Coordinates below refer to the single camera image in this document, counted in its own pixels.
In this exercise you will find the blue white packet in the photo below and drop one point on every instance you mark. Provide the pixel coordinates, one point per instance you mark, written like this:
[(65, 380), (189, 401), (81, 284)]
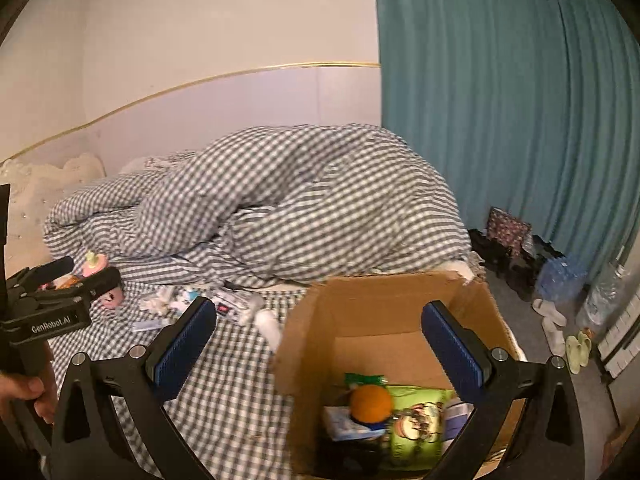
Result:
[(342, 422)]

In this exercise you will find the grey checked blanket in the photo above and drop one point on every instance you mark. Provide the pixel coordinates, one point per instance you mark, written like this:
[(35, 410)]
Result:
[(300, 200)]

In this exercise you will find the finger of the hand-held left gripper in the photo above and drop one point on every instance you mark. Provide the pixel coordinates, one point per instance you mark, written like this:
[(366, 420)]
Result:
[(50, 270), (100, 282)]

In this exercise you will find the white suitcase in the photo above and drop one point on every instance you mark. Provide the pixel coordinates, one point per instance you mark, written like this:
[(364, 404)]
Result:
[(622, 350)]

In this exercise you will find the floral bag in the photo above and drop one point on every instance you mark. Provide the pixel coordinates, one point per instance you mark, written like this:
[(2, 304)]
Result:
[(507, 230)]

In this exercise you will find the white mattress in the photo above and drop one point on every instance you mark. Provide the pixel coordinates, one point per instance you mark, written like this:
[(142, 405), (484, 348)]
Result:
[(462, 270)]

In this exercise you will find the green white sachet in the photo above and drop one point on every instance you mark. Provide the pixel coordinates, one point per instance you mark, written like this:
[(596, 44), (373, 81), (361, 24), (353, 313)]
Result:
[(365, 380)]

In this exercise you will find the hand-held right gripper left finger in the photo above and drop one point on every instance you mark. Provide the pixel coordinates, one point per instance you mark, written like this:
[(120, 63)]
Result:
[(185, 350)]

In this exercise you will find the person's left hand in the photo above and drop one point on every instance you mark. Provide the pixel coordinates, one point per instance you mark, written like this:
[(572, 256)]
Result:
[(25, 387)]

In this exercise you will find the teal curtain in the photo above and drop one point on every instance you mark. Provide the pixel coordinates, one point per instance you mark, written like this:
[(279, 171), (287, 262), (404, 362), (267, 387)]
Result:
[(500, 110)]

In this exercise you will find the white tissue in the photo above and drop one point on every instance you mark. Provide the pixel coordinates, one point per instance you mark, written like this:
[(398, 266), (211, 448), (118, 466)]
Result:
[(154, 302)]

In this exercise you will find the pink bottle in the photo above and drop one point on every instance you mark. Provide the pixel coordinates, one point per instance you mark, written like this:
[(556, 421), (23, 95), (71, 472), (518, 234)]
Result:
[(112, 297)]

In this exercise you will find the orange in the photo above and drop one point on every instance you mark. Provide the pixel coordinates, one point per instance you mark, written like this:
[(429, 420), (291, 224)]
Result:
[(370, 402)]

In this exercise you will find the white blue tube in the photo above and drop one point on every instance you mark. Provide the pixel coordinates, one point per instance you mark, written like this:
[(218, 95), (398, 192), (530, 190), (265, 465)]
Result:
[(146, 325)]

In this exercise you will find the black boots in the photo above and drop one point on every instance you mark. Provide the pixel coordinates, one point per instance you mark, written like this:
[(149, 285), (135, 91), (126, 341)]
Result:
[(522, 280)]

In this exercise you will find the cream fleece pillow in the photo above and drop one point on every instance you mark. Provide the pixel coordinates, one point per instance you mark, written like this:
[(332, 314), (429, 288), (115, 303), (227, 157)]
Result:
[(50, 185)]

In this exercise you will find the white bottle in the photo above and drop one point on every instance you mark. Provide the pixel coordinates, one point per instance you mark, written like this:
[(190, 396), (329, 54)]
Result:
[(265, 327)]

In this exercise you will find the green snack packet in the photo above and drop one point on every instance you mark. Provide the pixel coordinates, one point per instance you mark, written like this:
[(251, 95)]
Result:
[(415, 435)]

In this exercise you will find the white blue pouch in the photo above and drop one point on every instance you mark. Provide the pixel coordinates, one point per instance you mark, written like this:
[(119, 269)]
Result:
[(187, 296)]

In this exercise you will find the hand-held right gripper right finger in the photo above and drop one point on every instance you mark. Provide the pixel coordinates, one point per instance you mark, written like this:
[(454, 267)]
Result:
[(452, 350)]

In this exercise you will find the pack of water bottles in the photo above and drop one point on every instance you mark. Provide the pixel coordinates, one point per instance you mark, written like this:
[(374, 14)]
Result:
[(560, 275)]

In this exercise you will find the green slipper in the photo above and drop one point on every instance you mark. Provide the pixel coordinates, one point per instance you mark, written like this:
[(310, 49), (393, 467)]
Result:
[(575, 355), (586, 341)]

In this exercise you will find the large water jug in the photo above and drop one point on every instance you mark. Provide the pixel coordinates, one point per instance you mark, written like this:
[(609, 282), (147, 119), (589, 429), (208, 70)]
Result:
[(602, 300)]

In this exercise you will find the packet with red label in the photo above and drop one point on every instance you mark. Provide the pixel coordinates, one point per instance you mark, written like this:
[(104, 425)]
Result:
[(230, 305)]

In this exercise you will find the cardboard box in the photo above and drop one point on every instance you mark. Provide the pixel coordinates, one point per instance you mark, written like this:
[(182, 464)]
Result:
[(380, 310)]

